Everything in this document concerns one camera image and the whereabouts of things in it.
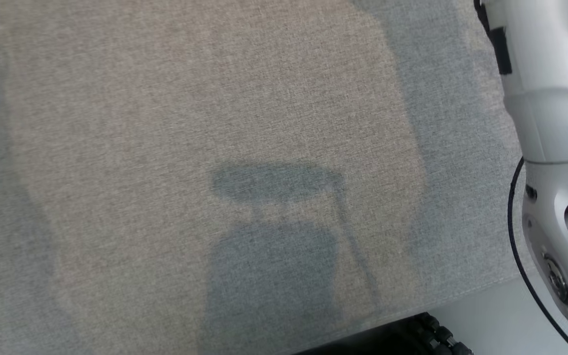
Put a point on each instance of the black ribbed conduit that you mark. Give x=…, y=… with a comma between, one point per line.
x=437, y=335

